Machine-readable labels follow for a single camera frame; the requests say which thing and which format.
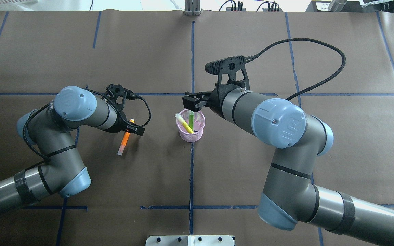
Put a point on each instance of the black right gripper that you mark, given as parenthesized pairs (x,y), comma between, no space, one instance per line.
(214,98)

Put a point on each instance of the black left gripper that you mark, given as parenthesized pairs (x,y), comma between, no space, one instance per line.
(121,127)

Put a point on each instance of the green highlighter pen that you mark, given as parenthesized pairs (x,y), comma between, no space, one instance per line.
(191,121)

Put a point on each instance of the orange highlighter pen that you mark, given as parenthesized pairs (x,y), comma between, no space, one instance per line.
(123,143)

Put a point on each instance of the yellow highlighter pen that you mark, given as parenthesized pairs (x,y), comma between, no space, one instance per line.
(182,122)

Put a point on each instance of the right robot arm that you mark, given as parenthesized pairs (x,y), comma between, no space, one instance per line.
(288,196)

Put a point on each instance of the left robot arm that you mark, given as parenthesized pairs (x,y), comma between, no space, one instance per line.
(47,132)

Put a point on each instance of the pink mesh pen holder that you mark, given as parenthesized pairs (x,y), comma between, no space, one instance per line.
(199,124)

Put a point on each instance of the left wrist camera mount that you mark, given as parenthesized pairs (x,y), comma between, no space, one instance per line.
(118,95)

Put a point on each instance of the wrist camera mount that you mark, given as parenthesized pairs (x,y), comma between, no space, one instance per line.
(118,95)
(234,67)

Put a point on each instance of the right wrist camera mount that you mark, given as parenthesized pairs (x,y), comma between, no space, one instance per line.
(234,67)

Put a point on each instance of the aluminium frame post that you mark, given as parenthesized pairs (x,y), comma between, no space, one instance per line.
(192,8)

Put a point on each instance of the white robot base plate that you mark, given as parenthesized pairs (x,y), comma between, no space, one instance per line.
(191,240)

